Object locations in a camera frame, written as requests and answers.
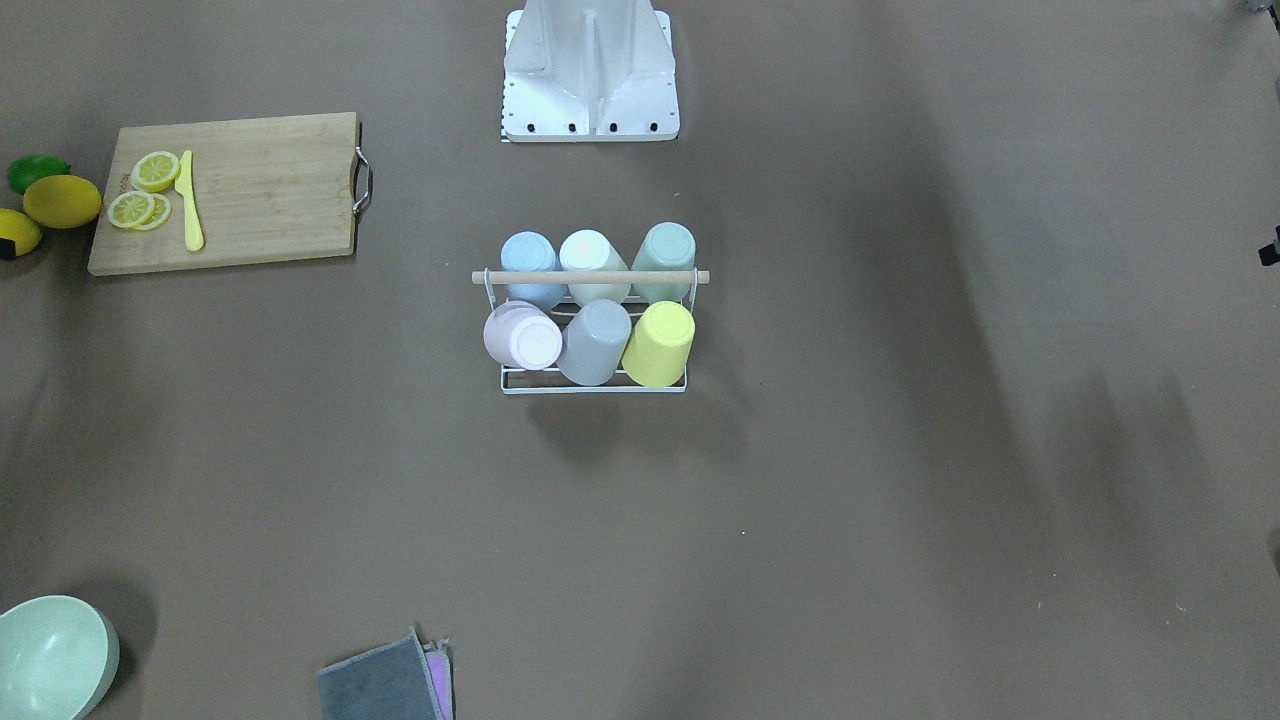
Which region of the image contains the green plastic cup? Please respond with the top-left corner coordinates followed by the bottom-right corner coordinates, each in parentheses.
top-left (631, 222), bottom-right (696, 304)

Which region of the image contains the pink plastic cup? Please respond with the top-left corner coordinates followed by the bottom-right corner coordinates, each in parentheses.
top-left (483, 300), bottom-right (563, 372)

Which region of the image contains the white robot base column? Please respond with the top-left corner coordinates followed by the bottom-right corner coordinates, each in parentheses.
top-left (500, 1), bottom-right (681, 143)

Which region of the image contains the yellow plastic cup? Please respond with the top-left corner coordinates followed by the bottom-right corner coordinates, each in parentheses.
top-left (621, 301), bottom-right (696, 388)

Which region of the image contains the grey plastic cup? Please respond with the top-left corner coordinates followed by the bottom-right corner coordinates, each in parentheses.
top-left (557, 299), bottom-right (632, 386)

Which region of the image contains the cream plastic cup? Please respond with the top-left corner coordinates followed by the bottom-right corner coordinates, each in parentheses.
top-left (559, 229), bottom-right (631, 307)

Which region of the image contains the light blue plastic cup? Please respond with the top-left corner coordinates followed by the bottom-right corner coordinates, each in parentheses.
top-left (500, 231), bottom-right (568, 313)

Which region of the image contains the white cup holder rack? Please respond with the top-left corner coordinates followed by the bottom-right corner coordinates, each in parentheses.
top-left (471, 268), bottom-right (710, 395)

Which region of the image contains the grey folded cloth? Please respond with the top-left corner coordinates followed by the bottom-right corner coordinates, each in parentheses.
top-left (316, 629), bottom-right (456, 719)

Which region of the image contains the bamboo cutting board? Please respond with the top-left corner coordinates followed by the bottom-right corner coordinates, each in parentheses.
top-left (88, 111), bottom-right (372, 277)

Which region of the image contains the yellow plastic knife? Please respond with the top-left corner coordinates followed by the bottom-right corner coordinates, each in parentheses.
top-left (174, 149), bottom-right (205, 252)

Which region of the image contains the lemon slice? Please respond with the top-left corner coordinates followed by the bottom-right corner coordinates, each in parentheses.
top-left (105, 190), bottom-right (157, 231)
top-left (128, 151), bottom-right (180, 193)
top-left (133, 193), bottom-right (173, 232)

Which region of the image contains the yellow lemon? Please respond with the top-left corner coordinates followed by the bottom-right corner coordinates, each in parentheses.
top-left (23, 174), bottom-right (102, 231)
top-left (0, 208), bottom-right (44, 263)

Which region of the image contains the green lime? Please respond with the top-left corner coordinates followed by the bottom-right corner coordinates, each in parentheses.
top-left (6, 154), bottom-right (70, 195)

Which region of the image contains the green ceramic bowl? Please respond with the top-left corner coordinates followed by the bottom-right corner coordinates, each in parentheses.
top-left (1, 594), bottom-right (120, 719)

